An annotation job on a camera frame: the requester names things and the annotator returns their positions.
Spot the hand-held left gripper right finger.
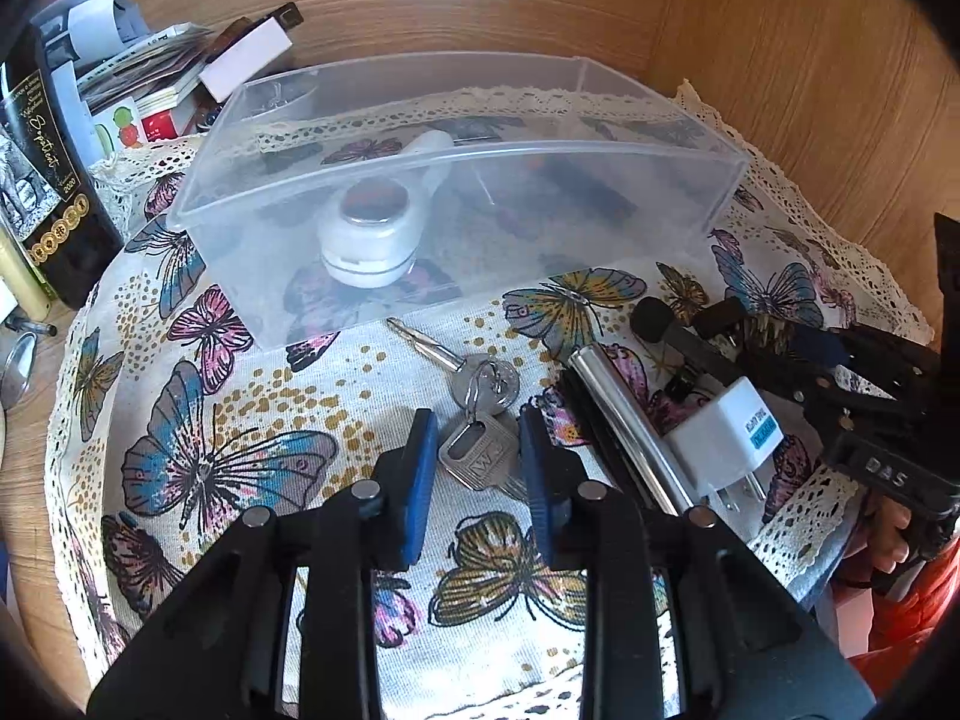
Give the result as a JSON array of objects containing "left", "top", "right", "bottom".
[{"left": 517, "top": 405, "right": 878, "bottom": 720}]

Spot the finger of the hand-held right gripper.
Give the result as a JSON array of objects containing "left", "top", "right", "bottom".
[
  {"left": 630, "top": 298, "right": 758, "bottom": 395},
  {"left": 692, "top": 298, "right": 852, "bottom": 365}
]

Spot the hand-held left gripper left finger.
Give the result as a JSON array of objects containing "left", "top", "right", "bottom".
[{"left": 86, "top": 409, "right": 440, "bottom": 720}]

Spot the silver key bunch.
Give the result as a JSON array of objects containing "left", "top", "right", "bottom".
[{"left": 386, "top": 317, "right": 530, "bottom": 502}]

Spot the white power adapter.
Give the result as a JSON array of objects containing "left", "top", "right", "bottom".
[{"left": 666, "top": 376, "right": 785, "bottom": 515}]

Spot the clear plastic container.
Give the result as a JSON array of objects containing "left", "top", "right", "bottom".
[{"left": 165, "top": 52, "right": 751, "bottom": 352}]

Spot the person's right forearm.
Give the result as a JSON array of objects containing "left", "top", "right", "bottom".
[{"left": 831, "top": 529, "right": 960, "bottom": 683}]

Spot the person's right hand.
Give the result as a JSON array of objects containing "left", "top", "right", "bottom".
[{"left": 855, "top": 499, "right": 922, "bottom": 578}]

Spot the silver metal tube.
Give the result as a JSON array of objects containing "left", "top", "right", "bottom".
[{"left": 568, "top": 345, "right": 695, "bottom": 515}]

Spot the dark rectangular object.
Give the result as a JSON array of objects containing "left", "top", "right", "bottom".
[{"left": 495, "top": 154, "right": 638, "bottom": 241}]

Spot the butterfly print lace tablecloth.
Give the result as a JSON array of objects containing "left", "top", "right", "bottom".
[{"left": 45, "top": 79, "right": 935, "bottom": 720}]

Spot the white round plastic device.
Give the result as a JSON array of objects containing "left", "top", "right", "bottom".
[{"left": 315, "top": 129, "right": 455, "bottom": 290}]

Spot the red box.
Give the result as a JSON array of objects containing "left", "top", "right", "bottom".
[{"left": 141, "top": 101, "right": 218, "bottom": 145}]

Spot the yellow bottle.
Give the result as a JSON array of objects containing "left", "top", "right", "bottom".
[{"left": 0, "top": 229, "right": 53, "bottom": 320}]

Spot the white box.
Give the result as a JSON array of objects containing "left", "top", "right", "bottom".
[{"left": 200, "top": 17, "right": 293, "bottom": 103}]

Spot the fruit print box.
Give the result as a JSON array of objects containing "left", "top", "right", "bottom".
[{"left": 90, "top": 94, "right": 145, "bottom": 160}]

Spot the dark wine bottle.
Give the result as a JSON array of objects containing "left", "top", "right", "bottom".
[{"left": 0, "top": 22, "right": 125, "bottom": 310}]

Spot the stack of magazines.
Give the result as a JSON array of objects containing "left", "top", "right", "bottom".
[{"left": 75, "top": 25, "right": 218, "bottom": 113}]

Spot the stack of papers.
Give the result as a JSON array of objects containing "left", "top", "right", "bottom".
[{"left": 34, "top": 0, "right": 151, "bottom": 65}]

